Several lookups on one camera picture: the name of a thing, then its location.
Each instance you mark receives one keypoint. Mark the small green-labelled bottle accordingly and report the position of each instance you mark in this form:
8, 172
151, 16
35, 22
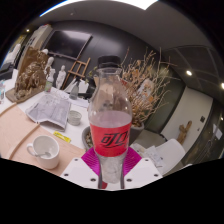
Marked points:
49, 85

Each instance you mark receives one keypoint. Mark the white cabinet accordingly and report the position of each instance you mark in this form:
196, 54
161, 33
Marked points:
38, 38

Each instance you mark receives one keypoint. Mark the dried plant in brown pot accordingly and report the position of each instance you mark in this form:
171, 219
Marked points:
146, 90

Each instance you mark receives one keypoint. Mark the open grey printed booklet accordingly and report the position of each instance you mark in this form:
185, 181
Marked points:
50, 110

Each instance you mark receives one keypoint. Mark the round ceiling light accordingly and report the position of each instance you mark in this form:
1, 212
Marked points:
189, 73
222, 86

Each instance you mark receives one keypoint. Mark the stack of papers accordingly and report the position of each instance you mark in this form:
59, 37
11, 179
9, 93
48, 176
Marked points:
150, 155

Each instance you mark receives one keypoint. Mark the yellow packet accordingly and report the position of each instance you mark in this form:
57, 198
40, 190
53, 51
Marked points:
62, 137

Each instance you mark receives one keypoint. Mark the small white bowl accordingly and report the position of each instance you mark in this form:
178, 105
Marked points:
74, 118

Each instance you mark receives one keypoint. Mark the black wall screen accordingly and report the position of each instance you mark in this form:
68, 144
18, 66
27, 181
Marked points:
66, 43

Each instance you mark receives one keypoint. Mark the clear bottle with red label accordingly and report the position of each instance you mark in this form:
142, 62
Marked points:
110, 140

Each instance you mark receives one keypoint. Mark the small white figurine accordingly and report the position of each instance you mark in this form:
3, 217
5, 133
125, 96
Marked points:
61, 77

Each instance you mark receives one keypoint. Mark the white mug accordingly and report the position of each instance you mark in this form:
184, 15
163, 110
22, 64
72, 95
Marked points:
46, 151

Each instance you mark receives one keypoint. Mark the wooden easel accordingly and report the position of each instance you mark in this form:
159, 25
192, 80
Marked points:
78, 70

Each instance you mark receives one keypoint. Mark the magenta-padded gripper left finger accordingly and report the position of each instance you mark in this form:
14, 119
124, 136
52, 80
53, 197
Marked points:
81, 173

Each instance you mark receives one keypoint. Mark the white plaster bust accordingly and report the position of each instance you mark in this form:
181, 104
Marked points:
50, 62

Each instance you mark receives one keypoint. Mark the white plastic chair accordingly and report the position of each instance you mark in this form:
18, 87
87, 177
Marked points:
83, 86

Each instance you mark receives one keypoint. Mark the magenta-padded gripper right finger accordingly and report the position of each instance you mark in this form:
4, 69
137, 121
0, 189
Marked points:
143, 173

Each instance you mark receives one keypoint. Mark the grey spray bottle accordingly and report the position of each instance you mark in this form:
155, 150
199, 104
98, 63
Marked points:
74, 90

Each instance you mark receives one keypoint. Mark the light wooden board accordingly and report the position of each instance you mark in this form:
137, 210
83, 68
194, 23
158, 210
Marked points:
16, 133

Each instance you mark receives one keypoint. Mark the wooden figure sculpture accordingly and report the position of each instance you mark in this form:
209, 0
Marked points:
184, 131

